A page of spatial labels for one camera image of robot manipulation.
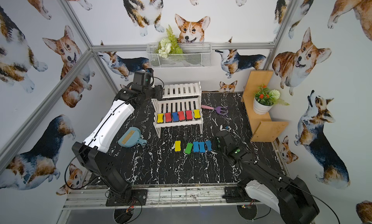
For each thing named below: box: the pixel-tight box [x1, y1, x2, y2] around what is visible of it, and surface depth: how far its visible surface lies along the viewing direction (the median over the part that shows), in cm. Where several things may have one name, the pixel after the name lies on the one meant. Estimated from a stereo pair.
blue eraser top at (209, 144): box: [204, 139, 213, 152], surface depth 93 cm
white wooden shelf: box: [151, 81, 204, 139], surface depth 92 cm
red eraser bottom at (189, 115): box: [185, 110, 193, 120], surface depth 92 cm
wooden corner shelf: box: [240, 70, 289, 143], surface depth 96 cm
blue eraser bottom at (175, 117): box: [171, 111, 180, 122], surface depth 92 cm
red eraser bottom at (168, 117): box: [164, 112, 172, 123], surface depth 92 cm
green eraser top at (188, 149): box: [184, 142, 194, 155], surface depth 92 cm
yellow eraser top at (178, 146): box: [174, 140, 182, 152], surface depth 92 cm
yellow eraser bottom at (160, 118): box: [156, 113, 165, 124], surface depth 91 cm
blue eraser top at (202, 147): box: [198, 141, 206, 153], surface depth 92 cm
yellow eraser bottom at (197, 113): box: [193, 109, 201, 119], surface depth 92 cm
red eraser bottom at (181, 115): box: [178, 110, 186, 122], surface depth 92 cm
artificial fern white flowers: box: [155, 24, 184, 59], surface depth 82 cm
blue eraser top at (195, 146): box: [192, 141, 200, 153], surface depth 92 cm
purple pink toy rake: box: [201, 104, 227, 115], surface depth 113 cm
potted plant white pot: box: [252, 84, 290, 115], surface depth 92 cm
